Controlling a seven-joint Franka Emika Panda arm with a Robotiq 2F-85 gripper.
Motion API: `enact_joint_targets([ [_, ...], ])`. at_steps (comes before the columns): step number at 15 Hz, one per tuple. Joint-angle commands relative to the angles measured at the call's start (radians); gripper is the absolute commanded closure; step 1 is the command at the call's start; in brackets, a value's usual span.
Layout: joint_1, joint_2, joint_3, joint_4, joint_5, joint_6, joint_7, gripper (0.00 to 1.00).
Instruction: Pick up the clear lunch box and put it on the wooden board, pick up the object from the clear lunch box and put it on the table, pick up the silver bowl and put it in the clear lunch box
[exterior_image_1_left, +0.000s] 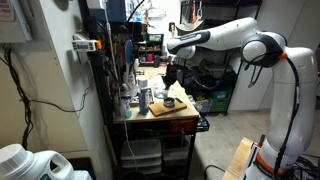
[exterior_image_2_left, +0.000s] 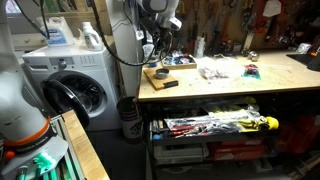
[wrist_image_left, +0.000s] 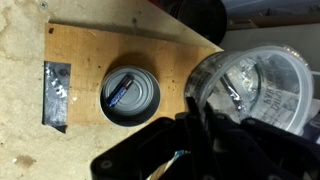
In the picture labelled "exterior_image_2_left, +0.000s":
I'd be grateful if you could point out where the red and green package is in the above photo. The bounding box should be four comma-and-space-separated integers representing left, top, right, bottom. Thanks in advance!
242, 63, 262, 81

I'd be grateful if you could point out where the yellow tool handle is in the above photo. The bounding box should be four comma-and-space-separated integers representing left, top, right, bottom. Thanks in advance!
264, 116, 280, 131

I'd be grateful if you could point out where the shiny metal bell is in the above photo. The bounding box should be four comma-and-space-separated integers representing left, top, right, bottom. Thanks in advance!
247, 50, 261, 62

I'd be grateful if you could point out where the wooden top workbench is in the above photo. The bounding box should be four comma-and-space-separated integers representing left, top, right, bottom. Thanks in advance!
137, 49, 320, 180

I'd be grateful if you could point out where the green clamp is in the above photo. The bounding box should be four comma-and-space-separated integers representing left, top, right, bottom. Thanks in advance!
32, 152, 58, 175

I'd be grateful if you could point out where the black mat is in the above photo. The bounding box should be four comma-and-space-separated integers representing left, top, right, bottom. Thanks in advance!
286, 52, 320, 72

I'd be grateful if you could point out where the white storage bin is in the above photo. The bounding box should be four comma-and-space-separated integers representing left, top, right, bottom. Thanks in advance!
152, 144, 210, 166

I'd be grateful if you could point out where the white trash bin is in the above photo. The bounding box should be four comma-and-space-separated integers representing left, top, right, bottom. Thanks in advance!
116, 96, 143, 145

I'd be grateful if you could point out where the red box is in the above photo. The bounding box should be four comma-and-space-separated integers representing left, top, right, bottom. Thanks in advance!
207, 137, 268, 162

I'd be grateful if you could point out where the small white device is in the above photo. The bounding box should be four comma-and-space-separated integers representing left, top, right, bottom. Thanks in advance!
295, 42, 313, 55

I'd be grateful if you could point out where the black workbench drawer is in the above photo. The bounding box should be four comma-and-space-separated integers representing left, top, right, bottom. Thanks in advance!
148, 111, 282, 148

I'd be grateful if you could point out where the large white detergent jug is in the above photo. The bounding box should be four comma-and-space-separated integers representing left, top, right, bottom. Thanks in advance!
35, 16, 75, 47

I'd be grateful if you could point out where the white pillar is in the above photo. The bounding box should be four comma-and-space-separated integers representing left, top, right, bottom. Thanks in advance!
105, 0, 145, 98

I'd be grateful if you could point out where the wooden board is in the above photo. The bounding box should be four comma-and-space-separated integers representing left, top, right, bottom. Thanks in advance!
143, 67, 180, 91

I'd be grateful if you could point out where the light wooden robot table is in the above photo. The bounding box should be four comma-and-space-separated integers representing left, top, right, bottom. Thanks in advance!
61, 109, 111, 180

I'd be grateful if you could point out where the white front-load washing machine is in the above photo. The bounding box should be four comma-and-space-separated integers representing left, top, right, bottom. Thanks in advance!
21, 44, 123, 132

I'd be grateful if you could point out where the white spray bottle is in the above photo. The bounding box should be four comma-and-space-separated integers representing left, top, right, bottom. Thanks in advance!
195, 35, 206, 59

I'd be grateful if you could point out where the wooden tray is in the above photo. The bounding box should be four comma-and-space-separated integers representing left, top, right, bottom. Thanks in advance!
161, 54, 198, 71

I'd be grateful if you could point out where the crumpled clear plastic bag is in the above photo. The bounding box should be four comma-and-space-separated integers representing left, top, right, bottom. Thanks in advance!
197, 56, 247, 81

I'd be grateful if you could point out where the clear bag of hand tools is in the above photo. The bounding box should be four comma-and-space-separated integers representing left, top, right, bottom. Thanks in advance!
164, 105, 272, 138

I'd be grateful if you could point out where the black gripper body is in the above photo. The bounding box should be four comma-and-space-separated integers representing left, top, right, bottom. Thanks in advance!
145, 17, 173, 44

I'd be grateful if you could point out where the small white detergent bottle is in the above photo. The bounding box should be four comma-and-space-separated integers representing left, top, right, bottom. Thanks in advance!
81, 21, 105, 52

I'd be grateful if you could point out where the black flat rectangular block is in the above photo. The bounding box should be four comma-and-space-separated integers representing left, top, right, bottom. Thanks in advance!
162, 80, 180, 89

